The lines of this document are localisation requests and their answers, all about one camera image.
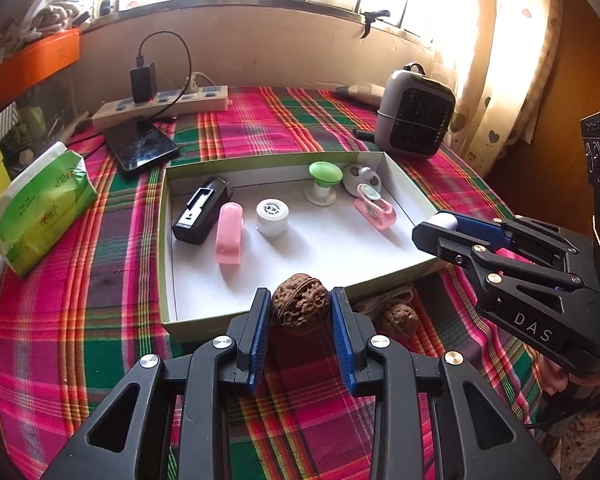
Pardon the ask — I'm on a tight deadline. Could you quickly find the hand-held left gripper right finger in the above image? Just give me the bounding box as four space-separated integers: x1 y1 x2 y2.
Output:
330 287 563 480

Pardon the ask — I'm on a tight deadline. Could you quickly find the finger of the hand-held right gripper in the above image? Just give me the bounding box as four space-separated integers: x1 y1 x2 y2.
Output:
412 221 595 303
450 212 583 275

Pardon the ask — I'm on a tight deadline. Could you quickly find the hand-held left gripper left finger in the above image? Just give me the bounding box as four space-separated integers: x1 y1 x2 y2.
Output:
40 287 273 480

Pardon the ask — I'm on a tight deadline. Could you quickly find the white cylindrical container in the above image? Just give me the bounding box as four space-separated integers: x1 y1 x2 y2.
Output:
430 211 461 233

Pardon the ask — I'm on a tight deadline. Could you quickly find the brown walnut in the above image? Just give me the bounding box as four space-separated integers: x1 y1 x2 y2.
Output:
377 301 421 341
271 273 330 338

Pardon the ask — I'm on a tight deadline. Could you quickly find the pink mint small case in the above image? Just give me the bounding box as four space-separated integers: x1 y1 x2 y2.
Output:
354 183 397 231

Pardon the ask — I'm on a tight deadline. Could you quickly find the white cardboard box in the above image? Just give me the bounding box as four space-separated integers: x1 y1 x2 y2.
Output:
157 151 441 343

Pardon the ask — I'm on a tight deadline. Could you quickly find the white round toy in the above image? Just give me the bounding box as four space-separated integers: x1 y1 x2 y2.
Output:
342 164 383 195

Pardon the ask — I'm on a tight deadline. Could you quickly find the pink oblong case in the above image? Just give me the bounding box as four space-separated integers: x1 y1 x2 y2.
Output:
216 202 245 266

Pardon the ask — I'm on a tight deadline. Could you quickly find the white round jar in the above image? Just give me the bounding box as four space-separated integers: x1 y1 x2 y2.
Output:
256 199 288 238

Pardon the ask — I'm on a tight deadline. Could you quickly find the green mushroom-shaped holder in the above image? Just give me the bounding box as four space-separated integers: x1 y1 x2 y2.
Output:
304 161 343 206

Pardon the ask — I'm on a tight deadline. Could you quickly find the person's right hand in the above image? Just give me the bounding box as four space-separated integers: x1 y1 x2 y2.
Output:
539 357 573 403

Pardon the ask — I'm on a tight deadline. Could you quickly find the grey portable heater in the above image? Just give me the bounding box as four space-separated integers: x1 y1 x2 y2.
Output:
375 62 456 161

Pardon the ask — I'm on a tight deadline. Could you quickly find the black battery charger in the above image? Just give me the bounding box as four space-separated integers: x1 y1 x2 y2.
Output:
171 176 235 246

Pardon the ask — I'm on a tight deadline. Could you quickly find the plaid tablecloth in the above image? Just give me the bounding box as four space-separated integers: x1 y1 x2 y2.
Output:
0 85 556 480

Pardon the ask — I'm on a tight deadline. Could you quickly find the heart print curtain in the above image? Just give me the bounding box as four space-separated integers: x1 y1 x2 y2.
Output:
430 0 566 176

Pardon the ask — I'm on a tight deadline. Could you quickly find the grey handheld device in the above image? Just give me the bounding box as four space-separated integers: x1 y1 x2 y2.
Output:
335 85 387 106

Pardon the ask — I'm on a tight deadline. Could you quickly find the black smartphone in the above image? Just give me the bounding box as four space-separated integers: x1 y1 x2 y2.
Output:
104 115 181 177

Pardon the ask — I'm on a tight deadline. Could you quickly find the green tissue pack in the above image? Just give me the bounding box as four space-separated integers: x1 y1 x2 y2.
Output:
0 141 98 278

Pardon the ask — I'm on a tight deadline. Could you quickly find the white plug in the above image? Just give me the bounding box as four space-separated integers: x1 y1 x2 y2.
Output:
187 72 216 93

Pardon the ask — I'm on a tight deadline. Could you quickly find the white power strip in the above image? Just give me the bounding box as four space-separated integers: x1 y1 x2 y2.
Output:
91 84 230 131

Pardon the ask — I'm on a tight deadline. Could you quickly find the black power adapter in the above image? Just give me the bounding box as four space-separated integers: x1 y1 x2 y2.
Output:
130 62 158 104

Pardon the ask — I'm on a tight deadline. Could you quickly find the clear plastic container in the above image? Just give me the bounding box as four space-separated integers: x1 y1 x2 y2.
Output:
0 67 88 161

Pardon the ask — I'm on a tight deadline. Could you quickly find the orange plastic box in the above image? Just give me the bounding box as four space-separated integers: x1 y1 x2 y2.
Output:
0 27 82 111

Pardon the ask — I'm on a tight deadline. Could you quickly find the beige cord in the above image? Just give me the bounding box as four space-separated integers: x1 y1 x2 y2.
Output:
352 284 416 318

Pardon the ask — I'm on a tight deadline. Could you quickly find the black window handle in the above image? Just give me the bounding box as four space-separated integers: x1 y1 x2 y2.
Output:
361 10 392 40

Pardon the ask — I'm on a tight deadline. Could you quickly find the metal frame window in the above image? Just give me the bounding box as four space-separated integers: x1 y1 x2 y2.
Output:
80 0 486 46

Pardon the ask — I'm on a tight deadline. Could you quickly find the black charging cable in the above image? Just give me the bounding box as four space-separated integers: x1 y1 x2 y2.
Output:
137 31 193 126

